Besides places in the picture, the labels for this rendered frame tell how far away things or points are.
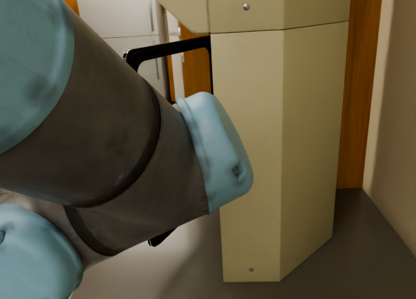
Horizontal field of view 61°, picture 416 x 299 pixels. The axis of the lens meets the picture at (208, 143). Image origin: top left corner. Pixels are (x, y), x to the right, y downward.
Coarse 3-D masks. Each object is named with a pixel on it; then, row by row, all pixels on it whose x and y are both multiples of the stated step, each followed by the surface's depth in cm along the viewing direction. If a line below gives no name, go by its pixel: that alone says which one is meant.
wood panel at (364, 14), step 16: (352, 0) 85; (368, 0) 85; (352, 16) 86; (368, 16) 86; (352, 32) 87; (368, 32) 87; (352, 48) 89; (368, 48) 88; (352, 64) 90; (368, 64) 90; (352, 80) 91; (368, 80) 91; (352, 96) 93; (368, 96) 93; (352, 112) 94; (368, 112) 94; (352, 128) 96; (352, 144) 98; (352, 160) 99; (352, 176) 101
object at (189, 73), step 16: (144, 64) 63; (160, 64) 67; (176, 64) 72; (192, 64) 77; (208, 64) 83; (160, 80) 68; (176, 80) 73; (192, 80) 78; (208, 80) 84; (176, 96) 73
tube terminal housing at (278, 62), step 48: (240, 0) 52; (288, 0) 52; (336, 0) 61; (240, 48) 54; (288, 48) 55; (336, 48) 64; (240, 96) 57; (288, 96) 57; (336, 96) 68; (288, 144) 60; (336, 144) 73; (288, 192) 64; (240, 240) 66; (288, 240) 68
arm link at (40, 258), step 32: (0, 224) 20; (32, 224) 21; (64, 224) 22; (0, 256) 20; (32, 256) 20; (64, 256) 21; (96, 256) 23; (0, 288) 21; (32, 288) 21; (64, 288) 21
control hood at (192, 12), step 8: (160, 0) 52; (168, 0) 52; (176, 0) 52; (184, 0) 52; (192, 0) 52; (200, 0) 52; (208, 0) 52; (168, 8) 52; (176, 8) 52; (184, 8) 52; (192, 8) 52; (200, 8) 52; (208, 8) 52; (176, 16) 53; (184, 16) 53; (192, 16) 53; (200, 16) 53; (208, 16) 53; (184, 24) 53; (192, 24) 53; (200, 24) 53; (208, 24) 53; (192, 32) 54; (200, 32) 53; (208, 32) 54
